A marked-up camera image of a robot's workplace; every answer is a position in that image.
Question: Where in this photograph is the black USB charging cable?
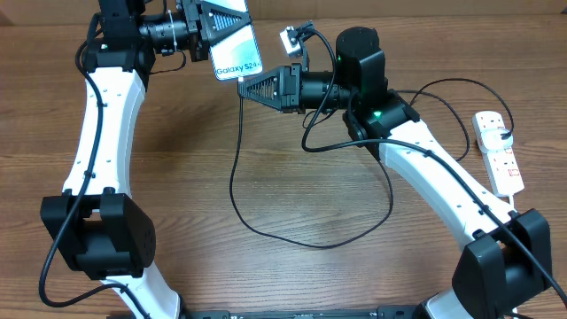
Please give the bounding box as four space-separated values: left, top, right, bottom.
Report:
228 78 516 250

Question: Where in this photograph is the Galaxy smartphone blue screen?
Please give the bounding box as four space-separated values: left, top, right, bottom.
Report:
203 0 263 81

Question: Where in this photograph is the white power strip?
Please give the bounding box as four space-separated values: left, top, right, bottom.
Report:
472 111 524 197

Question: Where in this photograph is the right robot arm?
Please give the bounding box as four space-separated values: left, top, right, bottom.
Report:
238 27 558 318

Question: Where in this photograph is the white charger adapter plug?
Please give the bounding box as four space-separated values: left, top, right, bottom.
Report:
478 128 514 153

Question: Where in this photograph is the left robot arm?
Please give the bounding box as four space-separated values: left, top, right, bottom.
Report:
40 1 262 318

